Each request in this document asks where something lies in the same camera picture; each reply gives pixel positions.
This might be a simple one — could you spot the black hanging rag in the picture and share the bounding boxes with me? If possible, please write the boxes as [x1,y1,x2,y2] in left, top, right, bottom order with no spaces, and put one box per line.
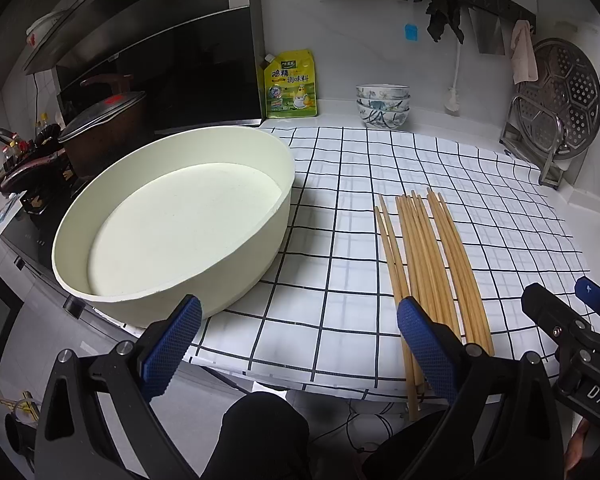
[426,0,465,44]

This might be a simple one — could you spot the round steel steamer plate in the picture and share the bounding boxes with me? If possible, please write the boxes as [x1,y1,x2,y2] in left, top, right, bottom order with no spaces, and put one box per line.
[516,38,600,160]

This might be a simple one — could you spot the white hanging brush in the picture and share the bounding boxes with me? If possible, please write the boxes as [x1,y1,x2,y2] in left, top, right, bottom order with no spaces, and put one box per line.
[444,42,462,116]

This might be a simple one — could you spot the bottom floral porcelain bowl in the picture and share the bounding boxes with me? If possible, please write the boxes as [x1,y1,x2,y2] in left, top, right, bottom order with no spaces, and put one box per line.
[358,105,410,130]

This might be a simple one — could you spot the middle floral porcelain bowl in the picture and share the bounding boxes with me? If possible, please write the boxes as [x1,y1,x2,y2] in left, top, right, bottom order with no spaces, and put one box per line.
[356,98,410,112]

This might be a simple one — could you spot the floral porcelain bowl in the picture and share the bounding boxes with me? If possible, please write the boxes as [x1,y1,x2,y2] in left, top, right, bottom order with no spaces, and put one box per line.
[356,84,411,100]
[356,98,410,112]
[358,105,410,130]

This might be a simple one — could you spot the condiment bottles cluster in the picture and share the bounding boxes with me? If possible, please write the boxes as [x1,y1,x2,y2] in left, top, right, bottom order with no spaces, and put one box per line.
[0,113,61,160]

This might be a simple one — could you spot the cream oval basin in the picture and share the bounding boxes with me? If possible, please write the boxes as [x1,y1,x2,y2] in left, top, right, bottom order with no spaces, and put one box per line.
[52,126,294,328]

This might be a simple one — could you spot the white black checkered cloth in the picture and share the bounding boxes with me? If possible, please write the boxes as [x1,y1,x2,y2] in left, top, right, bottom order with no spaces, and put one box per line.
[183,127,600,401]

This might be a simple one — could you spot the dark cooking pot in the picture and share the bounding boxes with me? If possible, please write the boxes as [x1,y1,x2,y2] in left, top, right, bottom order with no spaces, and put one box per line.
[59,74,154,179]

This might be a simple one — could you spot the black range hood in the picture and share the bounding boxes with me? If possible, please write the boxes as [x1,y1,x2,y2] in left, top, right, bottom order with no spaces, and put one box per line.
[23,0,264,134]

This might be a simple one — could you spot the steel dish rack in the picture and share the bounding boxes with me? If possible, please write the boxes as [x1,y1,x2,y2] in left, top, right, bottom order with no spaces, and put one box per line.
[500,93,565,190]

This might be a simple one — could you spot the person's right hand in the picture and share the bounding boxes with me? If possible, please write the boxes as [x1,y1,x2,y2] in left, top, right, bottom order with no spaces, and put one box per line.
[565,418,590,474]

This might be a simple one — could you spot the glass pot lid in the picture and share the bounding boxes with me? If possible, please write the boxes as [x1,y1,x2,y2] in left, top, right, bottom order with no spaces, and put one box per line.
[58,91,145,144]

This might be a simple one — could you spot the dark frying pan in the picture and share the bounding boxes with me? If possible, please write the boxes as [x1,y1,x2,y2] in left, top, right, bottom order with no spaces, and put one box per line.
[0,150,72,195]

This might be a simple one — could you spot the blue wall sticker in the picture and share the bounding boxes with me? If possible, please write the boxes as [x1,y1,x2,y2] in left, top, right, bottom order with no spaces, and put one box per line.
[404,24,418,41]

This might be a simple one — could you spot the top floral porcelain bowl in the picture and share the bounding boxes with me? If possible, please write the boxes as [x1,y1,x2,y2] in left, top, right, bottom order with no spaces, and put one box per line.
[356,84,411,100]

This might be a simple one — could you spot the yellow seasoning pouch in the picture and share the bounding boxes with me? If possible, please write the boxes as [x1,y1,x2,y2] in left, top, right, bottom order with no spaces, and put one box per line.
[264,49,318,119]

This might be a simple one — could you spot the pink hanging towel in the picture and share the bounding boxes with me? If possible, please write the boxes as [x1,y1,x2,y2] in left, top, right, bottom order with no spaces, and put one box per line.
[510,20,539,84]

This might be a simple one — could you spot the wooden chopstick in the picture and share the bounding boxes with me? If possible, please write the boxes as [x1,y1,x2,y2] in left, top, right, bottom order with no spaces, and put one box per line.
[438,194,495,356]
[411,191,460,336]
[374,195,419,422]
[403,193,458,333]
[427,188,484,349]
[415,195,460,337]
[427,190,494,356]
[396,195,436,322]
[378,194,426,391]

